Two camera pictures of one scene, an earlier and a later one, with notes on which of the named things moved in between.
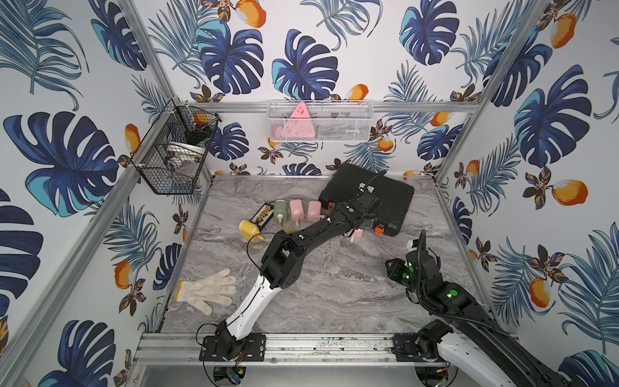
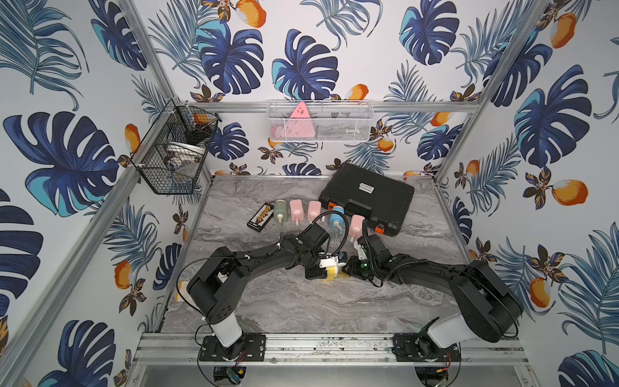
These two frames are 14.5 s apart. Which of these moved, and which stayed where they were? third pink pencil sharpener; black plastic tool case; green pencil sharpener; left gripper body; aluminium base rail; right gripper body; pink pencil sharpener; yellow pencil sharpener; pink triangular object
Moved: left gripper body; yellow pencil sharpener; right gripper body
Stayed: black plastic tool case; third pink pencil sharpener; pink triangular object; pink pencil sharpener; green pencil sharpener; aluminium base rail
